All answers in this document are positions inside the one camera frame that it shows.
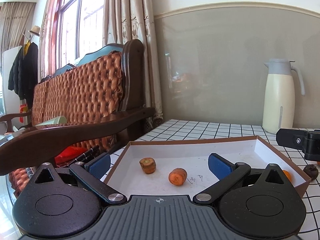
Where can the large orange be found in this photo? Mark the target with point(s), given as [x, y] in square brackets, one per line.
[288, 175]

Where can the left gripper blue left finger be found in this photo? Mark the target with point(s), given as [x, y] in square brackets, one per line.
[89, 176]

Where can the black jacket on rack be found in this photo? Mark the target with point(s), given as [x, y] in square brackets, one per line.
[23, 76]

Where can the brown cardboard box tray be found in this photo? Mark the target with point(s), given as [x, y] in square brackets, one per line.
[127, 177]

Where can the dark mangosteen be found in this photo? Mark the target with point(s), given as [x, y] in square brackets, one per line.
[312, 171]

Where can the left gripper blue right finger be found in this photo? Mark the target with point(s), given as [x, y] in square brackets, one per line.
[229, 175]

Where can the straw hat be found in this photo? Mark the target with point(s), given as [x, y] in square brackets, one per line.
[35, 30]

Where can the red cloth on sofa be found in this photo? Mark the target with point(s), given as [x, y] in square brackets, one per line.
[69, 154]

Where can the beige embroidered curtain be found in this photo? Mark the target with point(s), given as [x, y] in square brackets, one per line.
[131, 23]

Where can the wooden sofa orange tufted cushion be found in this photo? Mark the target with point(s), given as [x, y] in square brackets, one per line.
[102, 108]

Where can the pale green rolled paper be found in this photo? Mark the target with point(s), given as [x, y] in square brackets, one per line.
[54, 121]

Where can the carrot chunk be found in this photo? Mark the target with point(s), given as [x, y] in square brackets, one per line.
[177, 176]
[148, 165]

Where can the cream thermos jug grey lid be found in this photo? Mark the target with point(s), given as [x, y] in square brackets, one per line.
[279, 101]

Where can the white black grid tablecloth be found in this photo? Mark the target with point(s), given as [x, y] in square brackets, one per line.
[176, 130]

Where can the window with red frame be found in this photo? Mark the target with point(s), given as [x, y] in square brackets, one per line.
[70, 29]

